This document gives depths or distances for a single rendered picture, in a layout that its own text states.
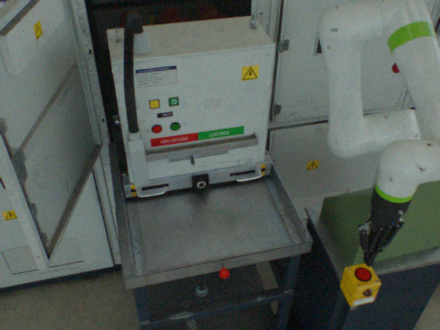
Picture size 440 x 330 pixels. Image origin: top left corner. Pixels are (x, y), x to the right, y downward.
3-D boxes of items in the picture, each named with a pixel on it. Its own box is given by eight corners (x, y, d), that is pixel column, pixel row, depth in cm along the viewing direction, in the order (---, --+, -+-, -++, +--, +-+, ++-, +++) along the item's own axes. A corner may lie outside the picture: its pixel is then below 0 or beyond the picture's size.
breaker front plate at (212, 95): (264, 166, 171) (275, 47, 140) (132, 187, 162) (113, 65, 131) (262, 163, 172) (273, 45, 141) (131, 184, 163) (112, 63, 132)
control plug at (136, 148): (149, 185, 150) (144, 142, 138) (134, 187, 149) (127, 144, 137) (146, 169, 155) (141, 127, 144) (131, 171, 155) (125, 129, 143)
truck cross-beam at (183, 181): (270, 174, 175) (271, 162, 171) (125, 198, 165) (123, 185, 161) (266, 166, 178) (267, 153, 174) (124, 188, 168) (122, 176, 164)
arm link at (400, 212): (388, 208, 109) (423, 201, 111) (364, 175, 117) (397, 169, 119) (382, 225, 113) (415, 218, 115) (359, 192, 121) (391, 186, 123)
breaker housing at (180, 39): (265, 164, 172) (276, 44, 140) (130, 185, 163) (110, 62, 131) (229, 91, 209) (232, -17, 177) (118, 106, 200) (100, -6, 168)
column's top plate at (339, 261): (408, 192, 187) (410, 189, 186) (458, 260, 162) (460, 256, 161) (304, 210, 179) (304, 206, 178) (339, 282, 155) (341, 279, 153)
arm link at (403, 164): (377, 132, 108) (398, 163, 100) (426, 127, 109) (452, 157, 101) (364, 176, 117) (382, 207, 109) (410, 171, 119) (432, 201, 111)
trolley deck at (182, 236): (311, 251, 157) (313, 240, 153) (125, 289, 145) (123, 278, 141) (251, 133, 206) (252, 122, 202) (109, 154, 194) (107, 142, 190)
